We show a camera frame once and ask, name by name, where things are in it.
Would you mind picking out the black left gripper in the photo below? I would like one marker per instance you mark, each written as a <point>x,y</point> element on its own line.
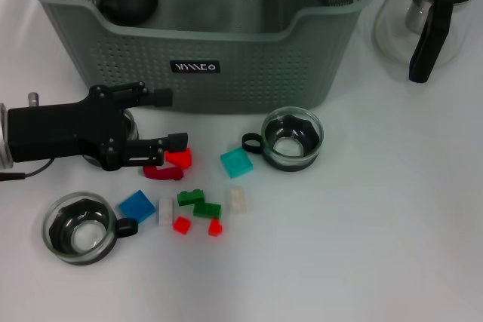
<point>64,129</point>

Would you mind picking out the glass teacup black holder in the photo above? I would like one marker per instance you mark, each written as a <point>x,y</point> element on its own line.
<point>132,126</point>
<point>81,241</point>
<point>290,150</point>

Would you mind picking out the grey perforated storage bin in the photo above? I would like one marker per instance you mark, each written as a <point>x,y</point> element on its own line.
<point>241,84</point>

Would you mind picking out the large orange-red building brick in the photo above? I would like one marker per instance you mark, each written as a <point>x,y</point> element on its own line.
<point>181,158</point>

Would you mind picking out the dark red curved brick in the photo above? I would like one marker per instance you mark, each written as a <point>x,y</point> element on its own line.
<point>162,174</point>

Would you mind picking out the teal square plate brick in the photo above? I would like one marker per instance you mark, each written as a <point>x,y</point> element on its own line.
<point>235,163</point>

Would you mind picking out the green building brick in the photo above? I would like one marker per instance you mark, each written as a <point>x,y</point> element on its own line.
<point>207,210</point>
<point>189,197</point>

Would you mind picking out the blue square plate brick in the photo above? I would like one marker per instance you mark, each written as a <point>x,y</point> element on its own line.
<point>137,206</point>

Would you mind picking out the small red building brick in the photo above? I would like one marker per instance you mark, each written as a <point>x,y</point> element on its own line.
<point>215,227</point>
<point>182,224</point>

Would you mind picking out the translucent white building brick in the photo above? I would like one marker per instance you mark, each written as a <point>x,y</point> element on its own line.
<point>237,200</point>

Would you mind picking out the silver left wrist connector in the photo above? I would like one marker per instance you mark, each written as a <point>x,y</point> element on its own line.
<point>34,99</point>

